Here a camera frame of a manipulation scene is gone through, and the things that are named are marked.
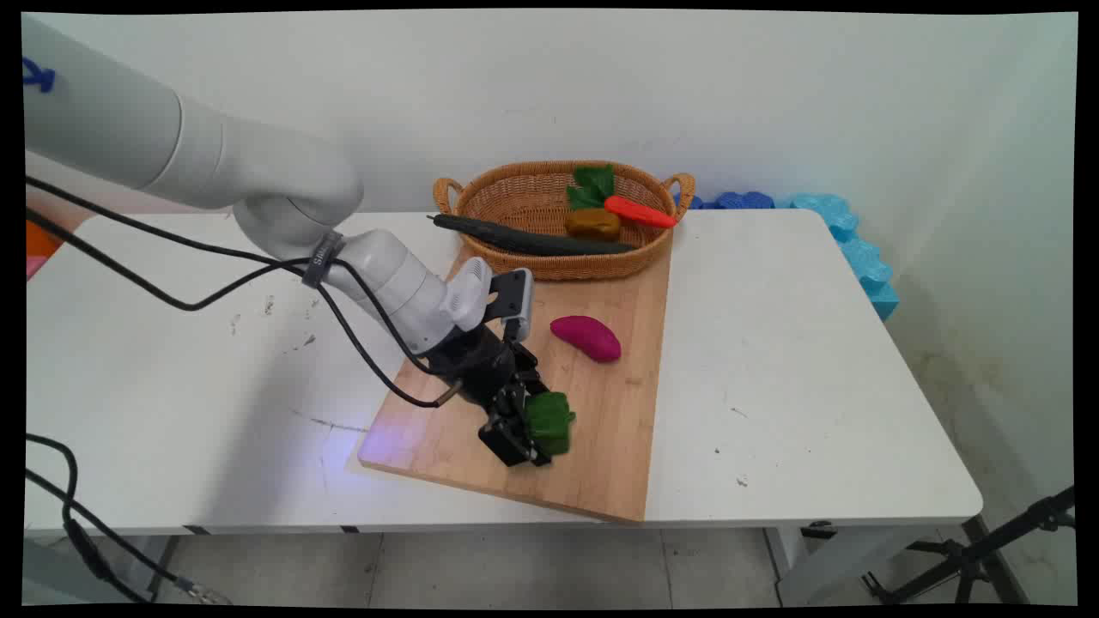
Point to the orange toy carrot with leaves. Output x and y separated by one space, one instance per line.
640 213

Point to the green toy bell pepper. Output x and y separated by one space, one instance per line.
554 422

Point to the brown toy potato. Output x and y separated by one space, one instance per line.
592 225

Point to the woven wicker basket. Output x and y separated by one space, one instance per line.
515 202

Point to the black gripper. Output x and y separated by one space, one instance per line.
472 360

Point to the black tripod stand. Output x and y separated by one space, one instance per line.
970 558

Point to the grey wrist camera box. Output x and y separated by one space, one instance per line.
511 296

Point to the wooden cutting board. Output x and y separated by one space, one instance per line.
601 412

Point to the light blue foam piece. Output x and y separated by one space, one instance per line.
859 253

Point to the dark blue foam piece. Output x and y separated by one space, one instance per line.
743 201

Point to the white table leg frame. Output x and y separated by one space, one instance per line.
824 558

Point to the orange object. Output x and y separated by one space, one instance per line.
39 245

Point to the dark green toy cucumber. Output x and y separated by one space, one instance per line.
532 242

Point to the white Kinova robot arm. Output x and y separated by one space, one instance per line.
258 172

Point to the purple toy sweet potato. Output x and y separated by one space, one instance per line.
588 337

